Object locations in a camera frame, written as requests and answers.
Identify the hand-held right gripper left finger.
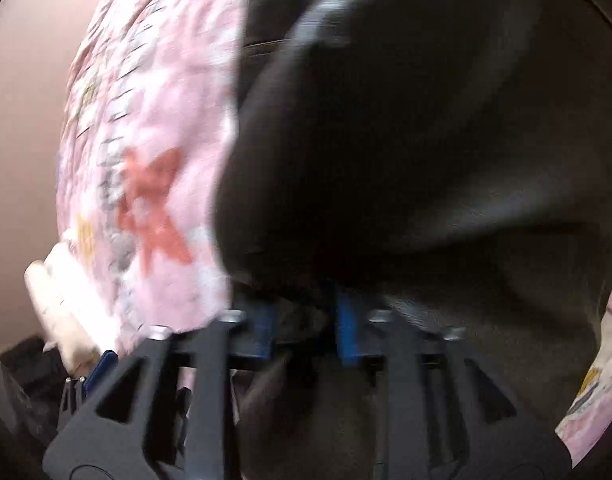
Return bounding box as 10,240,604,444
42,304,279,480

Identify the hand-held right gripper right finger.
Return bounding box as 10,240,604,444
335,294,572,480

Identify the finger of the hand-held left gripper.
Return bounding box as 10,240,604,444
61,350,119,411

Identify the black garment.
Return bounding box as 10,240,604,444
213,0,612,480

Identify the white cloth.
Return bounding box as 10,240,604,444
25,242,104,368

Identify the pink printed blanket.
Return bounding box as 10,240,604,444
56,0,612,461

